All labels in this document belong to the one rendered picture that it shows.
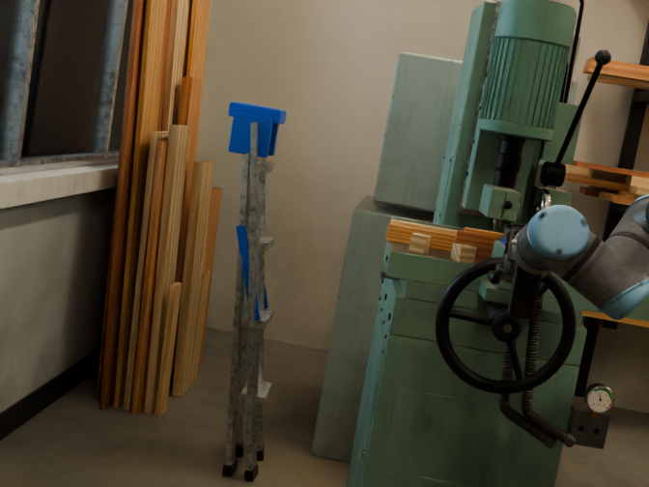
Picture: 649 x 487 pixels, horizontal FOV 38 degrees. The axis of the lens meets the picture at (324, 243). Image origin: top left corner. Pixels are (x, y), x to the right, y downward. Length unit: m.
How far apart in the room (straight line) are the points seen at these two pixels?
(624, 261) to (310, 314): 3.23
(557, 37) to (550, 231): 0.77
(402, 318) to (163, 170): 1.43
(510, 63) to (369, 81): 2.42
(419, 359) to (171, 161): 1.47
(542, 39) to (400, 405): 0.89
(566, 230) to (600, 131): 3.09
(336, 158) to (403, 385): 2.54
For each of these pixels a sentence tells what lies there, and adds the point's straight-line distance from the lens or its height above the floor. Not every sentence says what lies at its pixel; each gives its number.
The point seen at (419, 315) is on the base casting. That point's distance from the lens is 2.13.
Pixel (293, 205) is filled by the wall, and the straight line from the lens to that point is 4.62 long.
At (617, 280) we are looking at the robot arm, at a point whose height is 1.00.
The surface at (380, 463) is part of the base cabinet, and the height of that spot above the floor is 0.41.
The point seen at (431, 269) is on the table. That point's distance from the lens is 2.11.
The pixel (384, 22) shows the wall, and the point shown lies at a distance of 4.59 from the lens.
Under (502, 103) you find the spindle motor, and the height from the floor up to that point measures 1.26.
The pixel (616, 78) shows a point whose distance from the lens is 4.21.
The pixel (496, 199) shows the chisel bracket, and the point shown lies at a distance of 2.22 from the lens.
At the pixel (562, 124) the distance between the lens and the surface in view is 2.47.
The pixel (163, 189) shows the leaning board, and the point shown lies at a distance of 3.33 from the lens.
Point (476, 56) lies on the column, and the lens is 2.44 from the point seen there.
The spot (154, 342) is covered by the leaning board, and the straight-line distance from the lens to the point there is 3.43.
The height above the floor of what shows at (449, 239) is 0.93.
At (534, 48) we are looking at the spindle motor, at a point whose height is 1.40.
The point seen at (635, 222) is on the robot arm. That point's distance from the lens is 1.65.
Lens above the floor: 1.19
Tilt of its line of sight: 8 degrees down
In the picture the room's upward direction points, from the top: 10 degrees clockwise
